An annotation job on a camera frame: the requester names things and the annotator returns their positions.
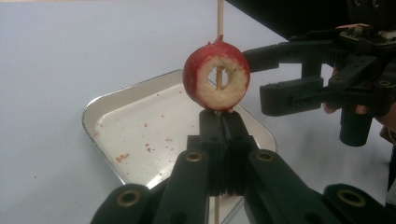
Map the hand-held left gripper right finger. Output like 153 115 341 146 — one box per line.
222 111 275 196

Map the red cored hawthorn fruit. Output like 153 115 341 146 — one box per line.
182 35 251 113

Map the thin wooden skewer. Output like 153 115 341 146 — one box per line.
213 0 225 224

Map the silver metal tray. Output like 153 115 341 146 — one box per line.
81 68 277 224

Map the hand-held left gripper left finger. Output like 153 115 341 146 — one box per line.
186 108 226 197

